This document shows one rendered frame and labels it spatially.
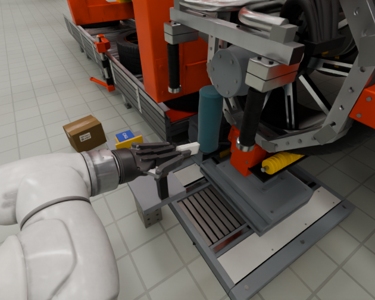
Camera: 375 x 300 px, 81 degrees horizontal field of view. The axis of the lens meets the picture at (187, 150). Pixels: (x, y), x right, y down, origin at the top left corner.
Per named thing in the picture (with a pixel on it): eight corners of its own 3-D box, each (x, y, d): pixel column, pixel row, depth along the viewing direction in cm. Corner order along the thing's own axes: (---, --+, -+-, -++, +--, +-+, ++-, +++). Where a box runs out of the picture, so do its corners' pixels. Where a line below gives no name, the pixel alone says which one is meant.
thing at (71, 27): (140, 46, 347) (137, 18, 321) (84, 56, 313) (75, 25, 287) (119, 31, 410) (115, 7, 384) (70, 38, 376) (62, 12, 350)
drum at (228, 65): (289, 90, 68) (305, 40, 59) (237, 109, 60) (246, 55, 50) (256, 74, 77) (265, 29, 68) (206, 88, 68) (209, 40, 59)
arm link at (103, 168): (76, 143, 43) (106, 138, 47) (78, 178, 48) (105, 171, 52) (91, 170, 38) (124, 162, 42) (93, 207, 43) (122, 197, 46)
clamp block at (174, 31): (199, 40, 66) (199, 19, 62) (172, 45, 62) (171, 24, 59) (189, 36, 69) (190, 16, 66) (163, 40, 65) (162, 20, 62)
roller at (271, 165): (316, 151, 91) (322, 140, 87) (266, 180, 80) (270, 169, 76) (305, 143, 95) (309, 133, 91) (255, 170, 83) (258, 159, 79)
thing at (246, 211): (306, 204, 119) (313, 193, 113) (259, 238, 105) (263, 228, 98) (243, 151, 151) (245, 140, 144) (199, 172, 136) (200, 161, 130)
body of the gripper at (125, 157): (122, 165, 42) (163, 155, 48) (105, 142, 47) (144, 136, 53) (120, 194, 46) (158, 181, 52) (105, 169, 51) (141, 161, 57)
